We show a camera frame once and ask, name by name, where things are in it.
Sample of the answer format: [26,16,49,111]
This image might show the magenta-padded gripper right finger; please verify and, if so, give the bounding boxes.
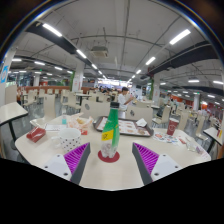
[131,142,183,187]

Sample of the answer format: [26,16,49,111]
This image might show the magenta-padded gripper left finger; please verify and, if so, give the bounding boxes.
[40,142,92,187]

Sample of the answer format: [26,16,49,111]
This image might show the green drink bottle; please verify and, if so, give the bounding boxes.
[100,101,121,159]

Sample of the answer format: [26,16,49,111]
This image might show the white polka dot mug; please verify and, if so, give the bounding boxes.
[50,127,82,154]

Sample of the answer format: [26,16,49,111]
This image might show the printed paper leaflet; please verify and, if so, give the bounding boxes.
[152,131,179,145]

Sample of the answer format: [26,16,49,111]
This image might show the flat round red coaster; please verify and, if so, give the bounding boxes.
[97,149,121,164]

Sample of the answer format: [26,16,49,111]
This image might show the dark food tray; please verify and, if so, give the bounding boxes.
[92,115,155,138]

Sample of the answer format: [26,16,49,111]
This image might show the crumpled food wrapper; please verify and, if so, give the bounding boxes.
[66,112,95,136]

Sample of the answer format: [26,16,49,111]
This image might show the white paper napkin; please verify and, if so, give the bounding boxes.
[135,117,148,128]

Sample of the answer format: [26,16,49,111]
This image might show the white paper receipt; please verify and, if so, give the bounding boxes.
[43,123,68,132]

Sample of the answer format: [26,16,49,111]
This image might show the red paper cup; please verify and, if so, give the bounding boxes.
[166,117,180,136]

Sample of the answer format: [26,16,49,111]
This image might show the clear plastic wrapper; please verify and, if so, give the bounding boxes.
[184,138,198,153]

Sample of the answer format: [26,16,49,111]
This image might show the small red packet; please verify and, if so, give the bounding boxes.
[25,126,47,144]

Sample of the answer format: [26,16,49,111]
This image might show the beige chairs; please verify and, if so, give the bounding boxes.
[4,83,221,141]

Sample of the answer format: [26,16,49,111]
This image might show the person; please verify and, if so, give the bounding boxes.
[117,86,135,112]

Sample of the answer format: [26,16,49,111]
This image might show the beige dining table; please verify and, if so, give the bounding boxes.
[0,101,29,143]
[203,126,224,154]

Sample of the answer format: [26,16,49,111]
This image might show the ceiling air conditioner unit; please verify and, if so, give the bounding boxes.
[89,45,110,59]

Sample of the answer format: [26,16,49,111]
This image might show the ceiling lights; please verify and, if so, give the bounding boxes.
[11,22,224,101]

